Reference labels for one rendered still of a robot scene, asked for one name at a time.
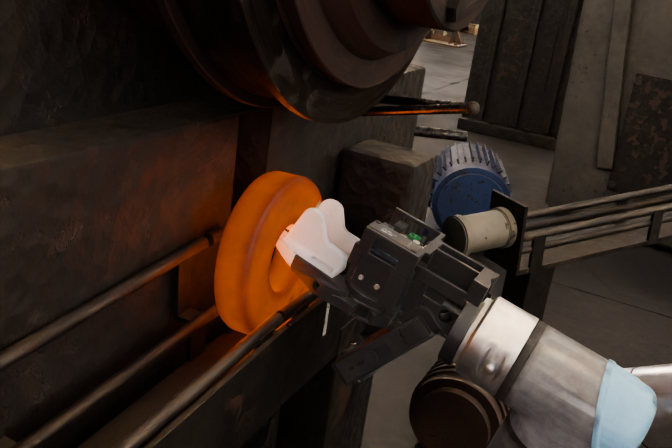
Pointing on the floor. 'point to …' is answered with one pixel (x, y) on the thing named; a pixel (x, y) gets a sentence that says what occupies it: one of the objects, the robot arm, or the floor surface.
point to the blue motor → (464, 183)
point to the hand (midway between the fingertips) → (277, 234)
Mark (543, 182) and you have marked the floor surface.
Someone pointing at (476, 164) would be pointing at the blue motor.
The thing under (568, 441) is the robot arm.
